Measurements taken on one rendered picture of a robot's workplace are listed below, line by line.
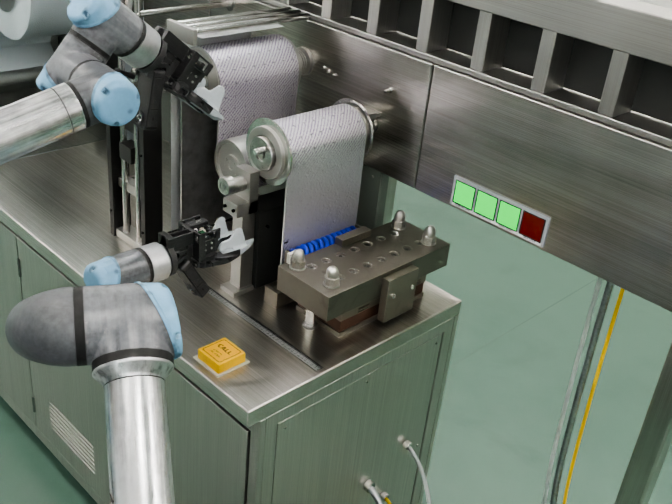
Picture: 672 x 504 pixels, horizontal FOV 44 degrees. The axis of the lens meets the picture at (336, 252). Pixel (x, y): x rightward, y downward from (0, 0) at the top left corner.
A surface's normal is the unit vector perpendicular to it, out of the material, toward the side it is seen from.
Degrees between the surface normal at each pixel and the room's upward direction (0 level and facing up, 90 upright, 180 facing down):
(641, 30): 90
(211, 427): 90
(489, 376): 0
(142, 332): 38
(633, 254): 90
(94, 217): 0
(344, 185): 90
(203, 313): 0
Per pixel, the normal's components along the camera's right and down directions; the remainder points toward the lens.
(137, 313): 0.29, -0.39
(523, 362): 0.09, -0.87
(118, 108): 0.62, 0.44
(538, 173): -0.71, 0.29
